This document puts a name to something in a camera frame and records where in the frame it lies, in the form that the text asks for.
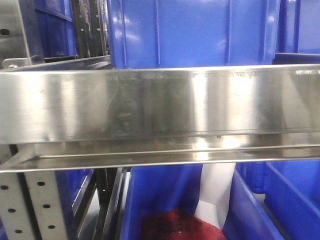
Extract blue bin on upper shelf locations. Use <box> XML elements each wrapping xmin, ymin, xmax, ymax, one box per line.
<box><xmin>107</xmin><ymin>0</ymin><xmax>280</xmax><ymax>69</ymax></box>

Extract stainless steel shelf beam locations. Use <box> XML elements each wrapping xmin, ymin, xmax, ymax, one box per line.
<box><xmin>0</xmin><ymin>53</ymin><xmax>320</xmax><ymax>173</ymax></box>

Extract black shelf upright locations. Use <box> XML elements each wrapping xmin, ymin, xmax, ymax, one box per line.
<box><xmin>70</xmin><ymin>0</ymin><xmax>109</xmax><ymax>58</ymax></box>

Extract blue bin with red item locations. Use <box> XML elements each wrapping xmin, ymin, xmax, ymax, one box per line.
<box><xmin>120</xmin><ymin>164</ymin><xmax>203</xmax><ymax>240</ymax></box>

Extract white sheet between bins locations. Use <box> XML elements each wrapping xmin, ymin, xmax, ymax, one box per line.
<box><xmin>194</xmin><ymin>162</ymin><xmax>236</xmax><ymax>229</ymax></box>

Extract dark red item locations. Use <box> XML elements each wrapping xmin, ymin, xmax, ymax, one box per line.
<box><xmin>139</xmin><ymin>208</ymin><xmax>226</xmax><ymax>240</ymax></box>

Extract blue bin lower left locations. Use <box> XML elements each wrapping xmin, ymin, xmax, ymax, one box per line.
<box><xmin>56</xmin><ymin>169</ymin><xmax>94</xmax><ymax>208</ymax></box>

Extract blue bin lower right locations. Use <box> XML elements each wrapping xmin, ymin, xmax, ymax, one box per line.
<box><xmin>223</xmin><ymin>159</ymin><xmax>320</xmax><ymax>240</ymax></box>

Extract blue bin upper left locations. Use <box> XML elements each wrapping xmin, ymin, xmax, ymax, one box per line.
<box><xmin>34</xmin><ymin>0</ymin><xmax>77</xmax><ymax>58</ymax></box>

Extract blue bin upper right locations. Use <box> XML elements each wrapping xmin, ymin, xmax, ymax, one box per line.
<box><xmin>273</xmin><ymin>0</ymin><xmax>320</xmax><ymax>64</ymax></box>

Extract perforated steel shelf post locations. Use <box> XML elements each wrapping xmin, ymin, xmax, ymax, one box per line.
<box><xmin>0</xmin><ymin>161</ymin><xmax>78</xmax><ymax>240</ymax></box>

